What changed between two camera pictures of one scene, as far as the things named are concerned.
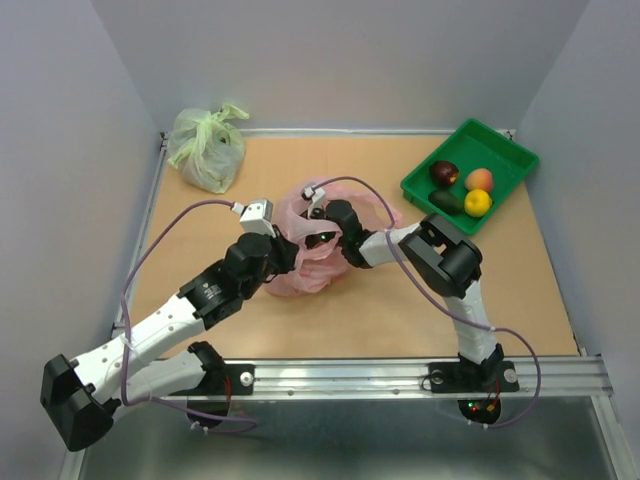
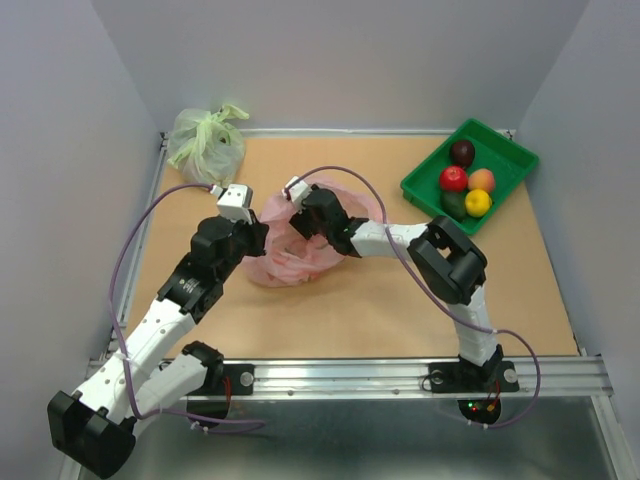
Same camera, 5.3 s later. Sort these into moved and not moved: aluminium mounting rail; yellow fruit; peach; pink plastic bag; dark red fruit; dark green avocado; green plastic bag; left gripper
Moved: left gripper; dark green avocado; dark red fruit; pink plastic bag
Not moved: peach; yellow fruit; aluminium mounting rail; green plastic bag
